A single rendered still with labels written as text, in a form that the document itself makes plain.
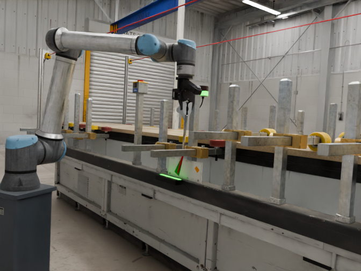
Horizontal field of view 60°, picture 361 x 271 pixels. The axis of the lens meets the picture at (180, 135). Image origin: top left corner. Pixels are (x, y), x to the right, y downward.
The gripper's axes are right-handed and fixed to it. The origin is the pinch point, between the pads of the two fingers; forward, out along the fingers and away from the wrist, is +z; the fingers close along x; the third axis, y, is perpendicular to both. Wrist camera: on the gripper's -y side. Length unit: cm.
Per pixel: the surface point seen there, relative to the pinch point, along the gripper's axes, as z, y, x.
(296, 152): 12, -44, -25
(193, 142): 12.2, 0.8, -6.2
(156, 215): 70, 62, -31
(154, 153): 16.2, -2.9, 19.6
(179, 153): 16.7, -3.0, 5.4
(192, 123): 2.6, 2.0, -5.9
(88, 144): 25, 126, -7
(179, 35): -83, 134, -103
